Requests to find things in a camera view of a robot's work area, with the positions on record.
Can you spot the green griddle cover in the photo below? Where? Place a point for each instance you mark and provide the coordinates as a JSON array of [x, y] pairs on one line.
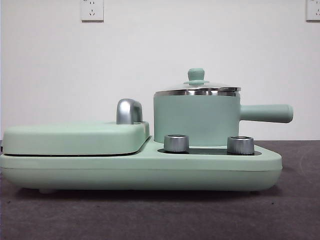
[[70, 138]]

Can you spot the silver control knob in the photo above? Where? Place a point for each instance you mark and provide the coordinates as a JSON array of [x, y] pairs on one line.
[[241, 145], [176, 143]]

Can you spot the white wall socket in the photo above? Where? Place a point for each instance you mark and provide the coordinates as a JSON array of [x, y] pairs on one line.
[[313, 10], [92, 11]]

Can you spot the glass lid with green knob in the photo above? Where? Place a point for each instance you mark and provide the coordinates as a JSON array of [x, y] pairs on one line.
[[195, 75]]

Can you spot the green breakfast machine base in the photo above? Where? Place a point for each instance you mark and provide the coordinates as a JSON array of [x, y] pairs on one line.
[[125, 172]]

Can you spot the black control panel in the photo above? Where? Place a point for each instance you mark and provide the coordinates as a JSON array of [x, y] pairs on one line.
[[207, 150]]

